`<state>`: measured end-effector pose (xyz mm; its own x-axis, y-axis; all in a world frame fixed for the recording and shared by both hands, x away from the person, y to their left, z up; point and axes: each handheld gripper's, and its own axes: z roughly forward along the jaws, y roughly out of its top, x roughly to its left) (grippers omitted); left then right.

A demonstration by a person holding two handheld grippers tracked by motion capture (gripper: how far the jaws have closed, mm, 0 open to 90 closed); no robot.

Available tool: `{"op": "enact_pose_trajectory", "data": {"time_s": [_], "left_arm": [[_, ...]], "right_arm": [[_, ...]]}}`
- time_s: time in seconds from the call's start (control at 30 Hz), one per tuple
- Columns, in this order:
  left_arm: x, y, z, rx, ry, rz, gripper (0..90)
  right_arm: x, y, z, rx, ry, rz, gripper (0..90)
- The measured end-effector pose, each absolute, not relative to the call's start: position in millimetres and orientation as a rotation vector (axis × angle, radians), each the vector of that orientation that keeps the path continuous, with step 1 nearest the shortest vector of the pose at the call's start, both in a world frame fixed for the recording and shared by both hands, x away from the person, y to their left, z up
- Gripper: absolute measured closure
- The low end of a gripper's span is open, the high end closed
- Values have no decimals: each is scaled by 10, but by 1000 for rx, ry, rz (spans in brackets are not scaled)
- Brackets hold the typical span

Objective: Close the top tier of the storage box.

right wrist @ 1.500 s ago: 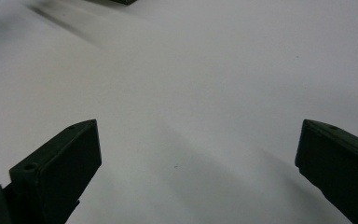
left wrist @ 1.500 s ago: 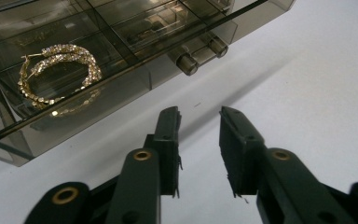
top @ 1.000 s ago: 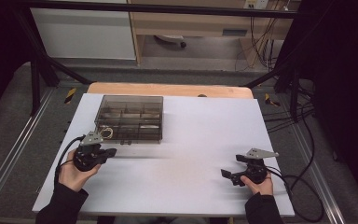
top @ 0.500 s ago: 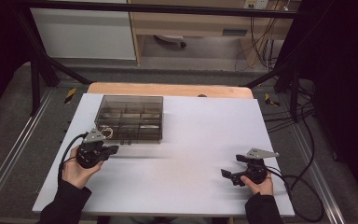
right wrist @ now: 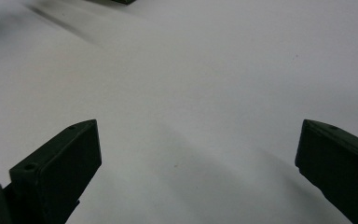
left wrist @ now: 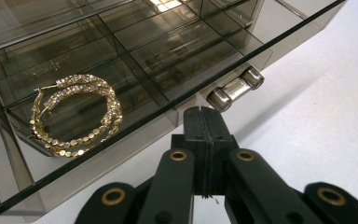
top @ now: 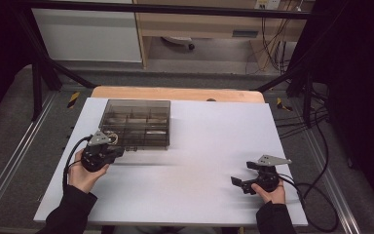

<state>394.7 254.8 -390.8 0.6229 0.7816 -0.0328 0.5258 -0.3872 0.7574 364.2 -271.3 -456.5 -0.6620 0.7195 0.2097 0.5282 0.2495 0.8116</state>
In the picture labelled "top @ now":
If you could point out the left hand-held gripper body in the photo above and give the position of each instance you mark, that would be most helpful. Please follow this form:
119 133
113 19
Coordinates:
95 157

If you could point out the light wooden desk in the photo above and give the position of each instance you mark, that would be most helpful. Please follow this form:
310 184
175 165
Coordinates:
201 24

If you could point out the dark curtain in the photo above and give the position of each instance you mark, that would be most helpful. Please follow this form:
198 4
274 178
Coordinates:
360 81
0 48

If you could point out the black metal stand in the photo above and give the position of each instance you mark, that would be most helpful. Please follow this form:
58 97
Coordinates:
306 94
37 87

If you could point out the person's right hand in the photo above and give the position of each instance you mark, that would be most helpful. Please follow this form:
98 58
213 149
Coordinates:
272 195

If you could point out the smoky clear drawer box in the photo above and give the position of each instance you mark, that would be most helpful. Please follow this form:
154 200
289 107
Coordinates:
136 107

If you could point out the white cabinet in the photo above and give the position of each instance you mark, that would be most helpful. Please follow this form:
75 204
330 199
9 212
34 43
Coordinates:
87 35

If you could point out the aluminium rail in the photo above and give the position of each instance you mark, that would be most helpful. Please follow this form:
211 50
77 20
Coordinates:
19 149
332 182

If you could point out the white power strip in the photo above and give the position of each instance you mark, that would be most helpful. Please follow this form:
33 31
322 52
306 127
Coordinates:
268 4

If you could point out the black metal frame bar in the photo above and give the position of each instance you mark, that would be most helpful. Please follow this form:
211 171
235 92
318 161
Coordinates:
175 8

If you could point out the chair base with caster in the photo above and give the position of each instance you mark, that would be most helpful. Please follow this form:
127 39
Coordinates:
177 40

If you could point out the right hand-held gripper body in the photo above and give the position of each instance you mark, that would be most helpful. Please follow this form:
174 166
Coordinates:
268 177

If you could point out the wooden table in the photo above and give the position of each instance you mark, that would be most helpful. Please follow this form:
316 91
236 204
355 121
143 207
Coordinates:
175 94

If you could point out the person's left hand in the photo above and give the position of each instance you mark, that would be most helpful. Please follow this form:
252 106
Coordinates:
84 178

